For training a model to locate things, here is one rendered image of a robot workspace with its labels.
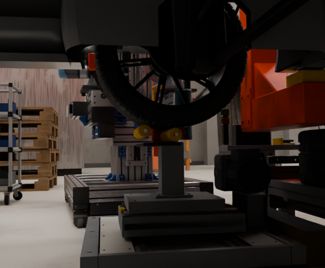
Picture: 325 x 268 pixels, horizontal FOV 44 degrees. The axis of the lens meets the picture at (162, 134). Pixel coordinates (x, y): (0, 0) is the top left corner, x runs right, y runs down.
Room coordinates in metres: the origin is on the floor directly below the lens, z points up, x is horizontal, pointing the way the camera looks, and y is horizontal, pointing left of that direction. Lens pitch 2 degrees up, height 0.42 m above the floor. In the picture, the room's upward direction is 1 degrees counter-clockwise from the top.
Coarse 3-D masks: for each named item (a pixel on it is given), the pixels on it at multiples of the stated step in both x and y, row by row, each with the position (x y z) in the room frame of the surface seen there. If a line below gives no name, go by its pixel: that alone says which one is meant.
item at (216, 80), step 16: (144, 48) 1.83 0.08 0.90; (128, 64) 1.82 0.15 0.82; (144, 64) 1.83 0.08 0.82; (144, 80) 1.83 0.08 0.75; (160, 80) 1.84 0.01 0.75; (176, 80) 1.85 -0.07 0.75; (208, 80) 1.87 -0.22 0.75; (144, 96) 1.64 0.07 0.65; (160, 96) 1.84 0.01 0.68; (208, 96) 1.68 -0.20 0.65
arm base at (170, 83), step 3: (171, 78) 2.55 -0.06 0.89; (168, 81) 2.55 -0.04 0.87; (171, 81) 2.55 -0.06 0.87; (180, 81) 2.55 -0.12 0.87; (183, 81) 2.58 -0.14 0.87; (168, 84) 2.55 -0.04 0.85; (171, 84) 2.55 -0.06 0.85; (174, 84) 2.53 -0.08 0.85; (180, 84) 2.54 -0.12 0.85; (183, 84) 2.58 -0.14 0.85; (165, 87) 2.56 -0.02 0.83; (168, 87) 2.54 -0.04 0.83; (171, 87) 2.53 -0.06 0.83; (174, 87) 2.53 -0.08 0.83; (183, 87) 2.55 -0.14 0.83
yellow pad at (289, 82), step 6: (300, 72) 1.54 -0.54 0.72; (306, 72) 1.53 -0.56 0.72; (312, 72) 1.53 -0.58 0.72; (318, 72) 1.53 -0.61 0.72; (324, 72) 1.54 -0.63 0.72; (288, 78) 1.64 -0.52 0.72; (294, 78) 1.59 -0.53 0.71; (300, 78) 1.54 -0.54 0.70; (306, 78) 1.53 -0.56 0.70; (312, 78) 1.53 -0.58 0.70; (318, 78) 1.53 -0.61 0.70; (324, 78) 1.54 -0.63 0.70; (288, 84) 1.64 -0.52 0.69; (294, 84) 1.59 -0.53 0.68
